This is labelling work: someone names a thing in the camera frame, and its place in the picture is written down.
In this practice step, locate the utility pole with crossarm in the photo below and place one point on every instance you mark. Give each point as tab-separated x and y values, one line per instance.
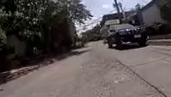
116	1

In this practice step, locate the grey concrete road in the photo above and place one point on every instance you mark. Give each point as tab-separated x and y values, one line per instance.
92	80

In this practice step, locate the large leafy trees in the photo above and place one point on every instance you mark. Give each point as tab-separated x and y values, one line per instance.
34	19

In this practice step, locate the distant building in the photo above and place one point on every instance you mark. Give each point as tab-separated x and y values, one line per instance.
112	19

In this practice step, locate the black car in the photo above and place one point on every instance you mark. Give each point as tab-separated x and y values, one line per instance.
126	34

